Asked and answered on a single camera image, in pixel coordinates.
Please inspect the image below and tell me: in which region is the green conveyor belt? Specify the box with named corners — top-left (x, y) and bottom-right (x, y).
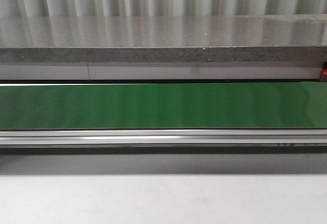
top-left (1, 82), bottom-right (326, 130)

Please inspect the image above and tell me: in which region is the grey speckled stone counter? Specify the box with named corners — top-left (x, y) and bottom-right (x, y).
top-left (1, 15), bottom-right (326, 82)

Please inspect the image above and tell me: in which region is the red plastic tray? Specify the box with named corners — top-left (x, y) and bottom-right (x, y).
top-left (320, 62), bottom-right (327, 82)

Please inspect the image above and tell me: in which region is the aluminium conveyor frame rail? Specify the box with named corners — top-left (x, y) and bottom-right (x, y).
top-left (1, 129), bottom-right (326, 155)

